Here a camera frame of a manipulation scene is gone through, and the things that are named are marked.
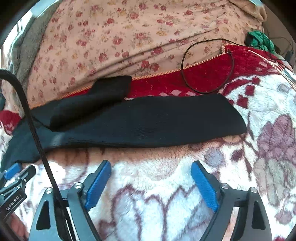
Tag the green cloth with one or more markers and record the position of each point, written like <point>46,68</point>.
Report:
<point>259,40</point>

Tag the red white floral fleece blanket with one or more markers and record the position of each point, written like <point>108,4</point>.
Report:
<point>151,195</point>

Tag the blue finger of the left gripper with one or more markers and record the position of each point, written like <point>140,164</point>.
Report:
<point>10,172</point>

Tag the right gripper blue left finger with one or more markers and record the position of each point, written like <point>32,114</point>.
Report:
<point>84,196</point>

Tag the black knit pants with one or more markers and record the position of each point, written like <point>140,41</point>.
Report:
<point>103,118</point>

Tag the grey fleece garment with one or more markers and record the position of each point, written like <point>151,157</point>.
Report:
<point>25,47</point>

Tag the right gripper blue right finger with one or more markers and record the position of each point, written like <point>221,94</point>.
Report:
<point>220,202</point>

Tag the pink floral quilt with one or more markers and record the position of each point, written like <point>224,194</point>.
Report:
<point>86,40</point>

